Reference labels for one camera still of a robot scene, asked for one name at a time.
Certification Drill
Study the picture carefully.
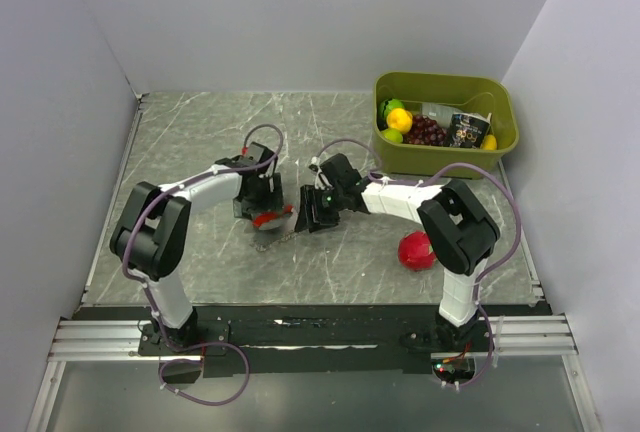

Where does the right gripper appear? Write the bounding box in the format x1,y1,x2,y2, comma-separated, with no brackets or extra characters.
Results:
294,184,346,233

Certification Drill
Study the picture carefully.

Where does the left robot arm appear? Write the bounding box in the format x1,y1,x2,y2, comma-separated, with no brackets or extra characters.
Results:
109,142,292,354

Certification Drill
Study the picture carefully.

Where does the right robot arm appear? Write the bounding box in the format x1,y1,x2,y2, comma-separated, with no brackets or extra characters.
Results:
294,153,500,351

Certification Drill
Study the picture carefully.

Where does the green lime lower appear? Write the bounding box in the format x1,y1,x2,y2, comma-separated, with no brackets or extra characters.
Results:
381,128,404,144

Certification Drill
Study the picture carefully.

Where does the green lime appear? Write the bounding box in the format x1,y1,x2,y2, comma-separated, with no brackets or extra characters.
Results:
381,128,404,144
378,98,405,120

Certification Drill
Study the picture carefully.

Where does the yellow lemon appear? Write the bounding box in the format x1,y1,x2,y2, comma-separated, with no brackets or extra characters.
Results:
386,108,413,134

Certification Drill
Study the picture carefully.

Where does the green lime upper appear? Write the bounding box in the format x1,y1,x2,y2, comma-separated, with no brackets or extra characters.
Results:
378,98,405,120

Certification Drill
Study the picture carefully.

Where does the red dragon fruit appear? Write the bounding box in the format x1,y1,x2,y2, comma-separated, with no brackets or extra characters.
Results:
397,231,437,271

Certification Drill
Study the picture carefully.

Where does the dark red grape bunch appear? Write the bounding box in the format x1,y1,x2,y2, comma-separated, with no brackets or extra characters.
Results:
403,115,446,146

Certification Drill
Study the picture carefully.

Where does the black drink carton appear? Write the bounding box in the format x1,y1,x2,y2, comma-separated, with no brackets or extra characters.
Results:
444,112,490,149

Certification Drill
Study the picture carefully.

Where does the small yellow fruit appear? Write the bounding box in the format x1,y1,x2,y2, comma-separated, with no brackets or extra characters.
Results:
481,134,498,151

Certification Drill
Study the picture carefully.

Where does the olive green plastic bin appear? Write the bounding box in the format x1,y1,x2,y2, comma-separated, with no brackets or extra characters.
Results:
372,71,520,176

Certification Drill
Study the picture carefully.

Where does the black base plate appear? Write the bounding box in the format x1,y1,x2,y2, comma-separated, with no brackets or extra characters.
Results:
137,304,494,378

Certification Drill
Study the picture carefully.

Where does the aluminium frame rail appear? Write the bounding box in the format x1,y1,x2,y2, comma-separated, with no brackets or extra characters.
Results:
48,316,578,362

